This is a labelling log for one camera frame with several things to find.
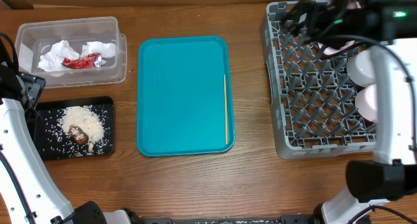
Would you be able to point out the large white plate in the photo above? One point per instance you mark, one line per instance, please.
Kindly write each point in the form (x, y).
(352, 4)

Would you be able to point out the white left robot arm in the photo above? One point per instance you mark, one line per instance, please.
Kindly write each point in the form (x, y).
(27, 189)

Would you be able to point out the clear plastic waste bin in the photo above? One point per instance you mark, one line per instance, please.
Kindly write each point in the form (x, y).
(36, 39)

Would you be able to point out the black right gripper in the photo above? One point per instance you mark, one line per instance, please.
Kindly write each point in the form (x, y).
(314, 13)

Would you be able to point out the teal serving tray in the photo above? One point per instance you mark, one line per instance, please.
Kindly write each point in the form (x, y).
(180, 96)

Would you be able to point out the white rice pile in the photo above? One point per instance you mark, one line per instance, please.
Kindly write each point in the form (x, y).
(81, 118)

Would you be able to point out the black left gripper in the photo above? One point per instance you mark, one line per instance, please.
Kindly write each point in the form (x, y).
(35, 85)

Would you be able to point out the white napkin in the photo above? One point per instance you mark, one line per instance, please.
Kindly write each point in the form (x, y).
(52, 60)
(107, 50)

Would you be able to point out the grey dishwasher rack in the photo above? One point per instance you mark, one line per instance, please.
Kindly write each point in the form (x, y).
(309, 103)

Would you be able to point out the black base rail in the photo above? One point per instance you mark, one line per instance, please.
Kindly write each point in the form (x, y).
(286, 219)

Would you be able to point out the wooden chopstick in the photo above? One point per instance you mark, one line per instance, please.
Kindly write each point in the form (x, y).
(226, 108)

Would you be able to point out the grey bowl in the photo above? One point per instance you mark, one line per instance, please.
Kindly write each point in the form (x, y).
(360, 69)

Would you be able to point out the black food waste tray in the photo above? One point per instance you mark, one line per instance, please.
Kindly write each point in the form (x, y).
(107, 120)

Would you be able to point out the red foil wrapper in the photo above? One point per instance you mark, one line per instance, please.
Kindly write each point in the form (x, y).
(93, 60)

